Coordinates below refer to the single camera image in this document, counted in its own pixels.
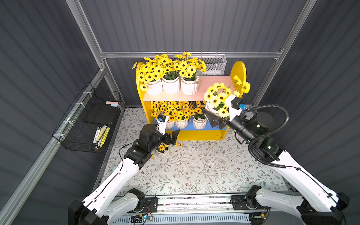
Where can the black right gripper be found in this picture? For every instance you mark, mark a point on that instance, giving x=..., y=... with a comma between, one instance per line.
x=222, y=122

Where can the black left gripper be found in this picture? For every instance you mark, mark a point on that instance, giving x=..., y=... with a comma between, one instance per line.
x=170, y=137

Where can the shelf pot five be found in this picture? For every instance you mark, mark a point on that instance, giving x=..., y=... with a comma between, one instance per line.
x=162, y=149

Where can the shelf pot four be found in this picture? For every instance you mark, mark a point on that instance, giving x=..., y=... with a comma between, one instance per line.
x=216, y=95

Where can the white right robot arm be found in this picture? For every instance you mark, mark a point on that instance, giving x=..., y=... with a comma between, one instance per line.
x=316, y=204

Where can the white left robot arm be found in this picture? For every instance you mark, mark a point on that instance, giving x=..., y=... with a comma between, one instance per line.
x=100, y=208

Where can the fallen sunflower head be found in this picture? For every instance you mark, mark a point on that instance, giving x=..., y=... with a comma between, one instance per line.
x=179, y=145

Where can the yellow wooden shelf unit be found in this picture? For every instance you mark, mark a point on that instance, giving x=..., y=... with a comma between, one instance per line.
x=190, y=133

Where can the lower shelf pot two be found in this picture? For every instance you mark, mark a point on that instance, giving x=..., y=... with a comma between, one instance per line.
x=179, y=113

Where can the shelf pot two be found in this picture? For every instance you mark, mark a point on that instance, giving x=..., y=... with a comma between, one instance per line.
x=179, y=113
x=170, y=77

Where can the lower shelf pot one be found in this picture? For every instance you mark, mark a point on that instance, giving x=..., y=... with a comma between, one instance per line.
x=166, y=108

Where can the shelf pot one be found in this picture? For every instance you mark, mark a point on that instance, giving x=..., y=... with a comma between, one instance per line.
x=148, y=75
x=166, y=108

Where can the top shelf pot two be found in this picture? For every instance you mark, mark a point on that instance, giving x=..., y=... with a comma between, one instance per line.
x=170, y=77

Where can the top shelf pot one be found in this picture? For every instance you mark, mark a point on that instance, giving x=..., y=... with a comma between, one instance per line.
x=148, y=75

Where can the pink sticky notes in basket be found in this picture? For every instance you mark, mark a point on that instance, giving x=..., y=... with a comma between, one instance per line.
x=112, y=103

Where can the yellow marker in basket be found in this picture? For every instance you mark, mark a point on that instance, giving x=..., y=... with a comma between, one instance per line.
x=104, y=131

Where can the white marker in basket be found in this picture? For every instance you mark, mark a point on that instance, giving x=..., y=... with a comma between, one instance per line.
x=96, y=135

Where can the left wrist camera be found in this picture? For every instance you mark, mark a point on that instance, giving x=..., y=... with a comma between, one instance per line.
x=161, y=123

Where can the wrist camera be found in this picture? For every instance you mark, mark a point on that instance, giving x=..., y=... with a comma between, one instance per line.
x=161, y=123
x=235, y=106

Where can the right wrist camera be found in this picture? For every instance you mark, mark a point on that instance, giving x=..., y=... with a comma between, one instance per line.
x=235, y=106

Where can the white wire wall basket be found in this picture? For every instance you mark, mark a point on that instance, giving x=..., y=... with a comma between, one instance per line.
x=216, y=65

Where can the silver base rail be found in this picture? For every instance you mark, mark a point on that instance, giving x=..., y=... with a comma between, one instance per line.
x=202, y=202

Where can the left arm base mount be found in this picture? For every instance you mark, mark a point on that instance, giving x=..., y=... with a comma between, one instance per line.
x=149, y=204

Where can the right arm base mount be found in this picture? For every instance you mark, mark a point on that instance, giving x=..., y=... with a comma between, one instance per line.
x=241, y=202

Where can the black wire wall basket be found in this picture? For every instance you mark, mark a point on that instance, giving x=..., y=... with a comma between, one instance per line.
x=77, y=129

